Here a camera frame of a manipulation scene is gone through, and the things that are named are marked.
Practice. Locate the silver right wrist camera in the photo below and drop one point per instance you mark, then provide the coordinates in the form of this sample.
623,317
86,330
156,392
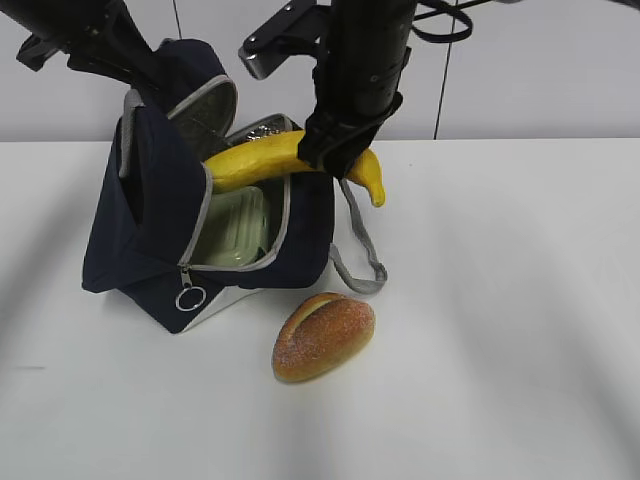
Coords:
294,30

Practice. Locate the navy insulated lunch bag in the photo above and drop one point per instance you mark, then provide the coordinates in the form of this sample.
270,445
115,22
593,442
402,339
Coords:
156,193

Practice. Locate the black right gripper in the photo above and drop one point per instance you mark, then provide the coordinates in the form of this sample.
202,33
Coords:
356,81

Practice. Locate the yellow banana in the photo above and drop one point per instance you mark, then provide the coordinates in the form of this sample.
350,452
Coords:
276,156

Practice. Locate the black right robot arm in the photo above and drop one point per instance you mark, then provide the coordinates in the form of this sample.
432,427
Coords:
375,11

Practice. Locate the brown bread loaf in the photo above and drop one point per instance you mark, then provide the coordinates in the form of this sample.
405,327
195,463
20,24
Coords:
323,332

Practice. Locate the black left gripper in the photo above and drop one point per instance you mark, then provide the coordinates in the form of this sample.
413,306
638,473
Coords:
99,37

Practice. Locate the green lidded glass container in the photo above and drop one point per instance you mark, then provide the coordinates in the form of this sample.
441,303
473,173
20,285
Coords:
235,229

